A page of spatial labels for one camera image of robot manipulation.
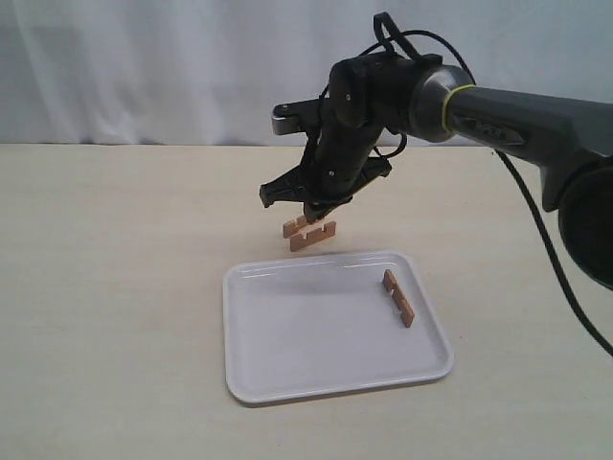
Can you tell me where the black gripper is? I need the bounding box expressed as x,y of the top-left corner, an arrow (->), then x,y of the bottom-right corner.
260,124 -> 392,221

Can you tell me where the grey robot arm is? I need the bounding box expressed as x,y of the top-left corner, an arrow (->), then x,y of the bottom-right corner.
260,53 -> 612,287

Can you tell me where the white plastic tray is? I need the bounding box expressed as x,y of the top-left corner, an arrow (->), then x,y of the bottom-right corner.
222,250 -> 455,405

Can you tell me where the white curtain backdrop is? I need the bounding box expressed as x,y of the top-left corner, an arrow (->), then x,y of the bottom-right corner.
1,1 -> 612,146

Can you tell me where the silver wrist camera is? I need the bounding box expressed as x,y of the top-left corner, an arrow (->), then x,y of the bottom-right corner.
271,100 -> 319,136

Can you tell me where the black cable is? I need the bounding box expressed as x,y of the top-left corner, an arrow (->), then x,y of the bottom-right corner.
318,12 -> 613,358

